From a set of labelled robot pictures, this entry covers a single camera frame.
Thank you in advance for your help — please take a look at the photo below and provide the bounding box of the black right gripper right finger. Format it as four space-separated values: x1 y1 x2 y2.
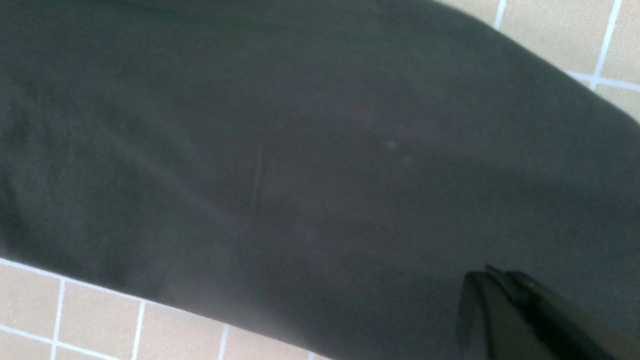
485 265 639 360

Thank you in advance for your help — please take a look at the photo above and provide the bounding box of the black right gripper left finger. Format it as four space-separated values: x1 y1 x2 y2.
457 271 556 360

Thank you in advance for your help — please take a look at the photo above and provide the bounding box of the dark gray long-sleeve top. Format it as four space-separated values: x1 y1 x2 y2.
0 0 639 360

